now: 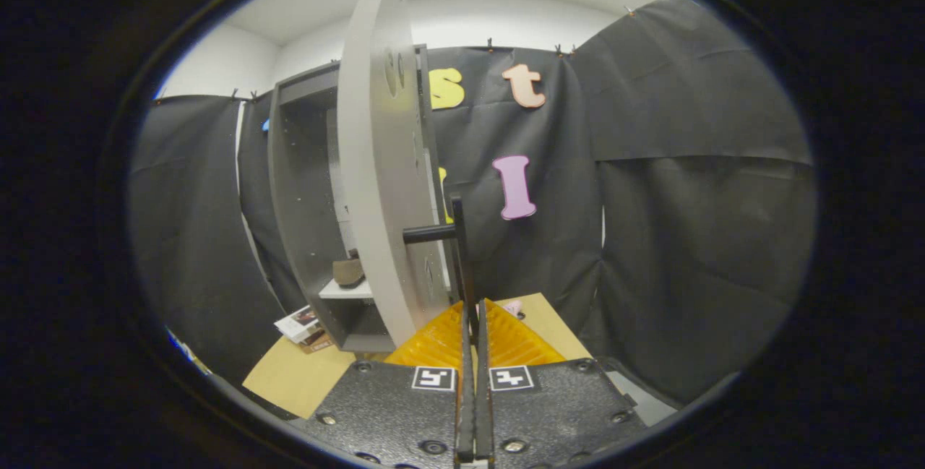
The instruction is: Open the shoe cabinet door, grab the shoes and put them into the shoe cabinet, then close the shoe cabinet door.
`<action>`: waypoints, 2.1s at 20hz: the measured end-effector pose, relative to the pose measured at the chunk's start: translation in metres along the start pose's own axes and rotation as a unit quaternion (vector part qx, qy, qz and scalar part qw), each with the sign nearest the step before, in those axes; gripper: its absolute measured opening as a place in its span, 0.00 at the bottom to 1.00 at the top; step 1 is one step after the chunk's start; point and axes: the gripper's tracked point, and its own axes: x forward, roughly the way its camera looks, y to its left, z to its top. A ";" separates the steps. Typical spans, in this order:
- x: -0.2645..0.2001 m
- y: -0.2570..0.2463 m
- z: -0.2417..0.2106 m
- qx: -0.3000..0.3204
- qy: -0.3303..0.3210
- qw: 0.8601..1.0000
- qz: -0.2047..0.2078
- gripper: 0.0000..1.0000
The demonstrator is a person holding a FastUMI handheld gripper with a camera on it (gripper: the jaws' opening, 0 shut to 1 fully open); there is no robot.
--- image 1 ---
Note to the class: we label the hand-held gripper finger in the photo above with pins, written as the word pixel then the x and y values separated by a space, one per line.
pixel 466 411
pixel 483 411

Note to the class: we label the brown fuzzy shoe with bow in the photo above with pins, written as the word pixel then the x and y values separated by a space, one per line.
pixel 349 272

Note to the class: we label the light grey shoe cabinet door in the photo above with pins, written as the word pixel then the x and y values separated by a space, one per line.
pixel 376 165

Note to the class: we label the grey shoe cabinet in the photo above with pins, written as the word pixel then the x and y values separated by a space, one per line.
pixel 303 187

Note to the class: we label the white printed box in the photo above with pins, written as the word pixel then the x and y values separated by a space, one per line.
pixel 298 324

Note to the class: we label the black backdrop cloth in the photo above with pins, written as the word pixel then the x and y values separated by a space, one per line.
pixel 686 238

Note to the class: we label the blue white sheet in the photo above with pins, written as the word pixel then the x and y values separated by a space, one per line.
pixel 184 350

